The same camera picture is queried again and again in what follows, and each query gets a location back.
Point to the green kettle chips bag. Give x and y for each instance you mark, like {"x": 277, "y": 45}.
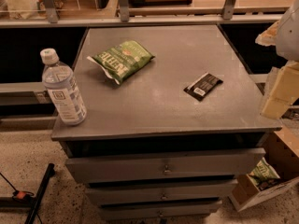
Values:
{"x": 123, "y": 60}

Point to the black stand leg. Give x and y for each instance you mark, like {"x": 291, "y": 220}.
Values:
{"x": 40, "y": 193}

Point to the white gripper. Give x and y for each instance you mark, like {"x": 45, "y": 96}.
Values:
{"x": 289, "y": 34}

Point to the grey drawer cabinet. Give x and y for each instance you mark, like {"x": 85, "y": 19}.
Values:
{"x": 149, "y": 149}

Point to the metal shelf rail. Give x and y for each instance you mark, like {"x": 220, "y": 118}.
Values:
{"x": 73, "y": 13}

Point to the orange clamp with cable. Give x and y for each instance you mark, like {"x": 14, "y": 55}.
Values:
{"x": 19, "y": 195}

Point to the cardboard box on floor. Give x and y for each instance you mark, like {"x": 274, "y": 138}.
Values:
{"x": 282, "y": 153}

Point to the clear plastic water bottle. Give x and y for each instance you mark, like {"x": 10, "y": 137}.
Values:
{"x": 60, "y": 82}

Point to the black rxbar chocolate wrapper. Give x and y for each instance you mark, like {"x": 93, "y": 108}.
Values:
{"x": 202, "y": 86}

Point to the green chips bag in box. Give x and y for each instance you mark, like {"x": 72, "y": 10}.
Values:
{"x": 264, "y": 176}

